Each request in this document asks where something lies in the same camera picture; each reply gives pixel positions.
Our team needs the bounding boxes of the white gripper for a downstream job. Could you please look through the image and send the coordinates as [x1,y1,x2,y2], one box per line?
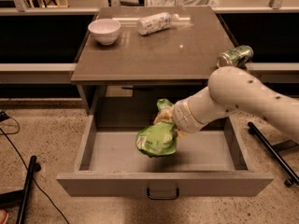
[153,99,205,139]

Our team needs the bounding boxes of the green rice chip bag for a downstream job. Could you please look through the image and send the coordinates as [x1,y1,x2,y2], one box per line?
[135,99,177,157]

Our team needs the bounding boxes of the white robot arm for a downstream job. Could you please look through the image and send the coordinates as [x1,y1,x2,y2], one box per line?
[155,66,299,143]

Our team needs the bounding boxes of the open grey top drawer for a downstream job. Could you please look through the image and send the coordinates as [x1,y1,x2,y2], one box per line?
[58,115,273,197]

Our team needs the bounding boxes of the grey cabinet with counter top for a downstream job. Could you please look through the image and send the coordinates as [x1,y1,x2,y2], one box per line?
[71,7,234,131]

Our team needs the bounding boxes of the green soda can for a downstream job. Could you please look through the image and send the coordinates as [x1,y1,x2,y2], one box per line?
[216,45,253,68]

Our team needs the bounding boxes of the white plastic bottle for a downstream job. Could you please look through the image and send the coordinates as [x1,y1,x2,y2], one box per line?
[136,12,179,35]

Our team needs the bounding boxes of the white ceramic bowl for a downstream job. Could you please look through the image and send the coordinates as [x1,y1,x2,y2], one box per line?
[88,19,121,45]

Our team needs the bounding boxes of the black stand leg right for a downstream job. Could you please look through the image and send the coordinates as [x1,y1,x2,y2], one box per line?
[248,122,299,187]

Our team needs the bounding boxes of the black stand leg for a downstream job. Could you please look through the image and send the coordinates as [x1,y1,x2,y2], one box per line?
[248,122,299,187]
[0,155,42,224]

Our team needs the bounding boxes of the black stand leg left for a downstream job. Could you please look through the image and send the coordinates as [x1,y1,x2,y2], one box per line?
[0,155,42,224]

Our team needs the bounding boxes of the black drawer handle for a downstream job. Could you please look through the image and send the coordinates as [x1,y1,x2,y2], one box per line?
[146,188,180,201]

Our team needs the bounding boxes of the black floor cable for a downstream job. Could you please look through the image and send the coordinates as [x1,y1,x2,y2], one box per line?
[0,109,71,224]

